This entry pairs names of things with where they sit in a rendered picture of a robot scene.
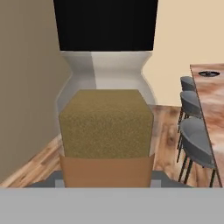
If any black round plate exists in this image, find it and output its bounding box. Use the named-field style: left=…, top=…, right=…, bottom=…
left=198, top=70, right=221, bottom=78

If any grey bar stool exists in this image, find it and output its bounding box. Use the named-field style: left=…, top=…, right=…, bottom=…
left=176, top=116, right=217, bottom=188
left=179, top=75, right=196, bottom=93
left=177, top=90, right=203, bottom=134

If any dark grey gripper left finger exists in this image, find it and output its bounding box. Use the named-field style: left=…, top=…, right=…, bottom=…
left=25, top=171, right=65, bottom=189

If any cinnamon bottle with black cap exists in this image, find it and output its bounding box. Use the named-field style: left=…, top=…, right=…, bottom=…
left=52, top=0, right=159, bottom=188

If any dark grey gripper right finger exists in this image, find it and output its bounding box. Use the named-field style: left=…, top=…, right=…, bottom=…
left=150, top=170, right=192, bottom=189

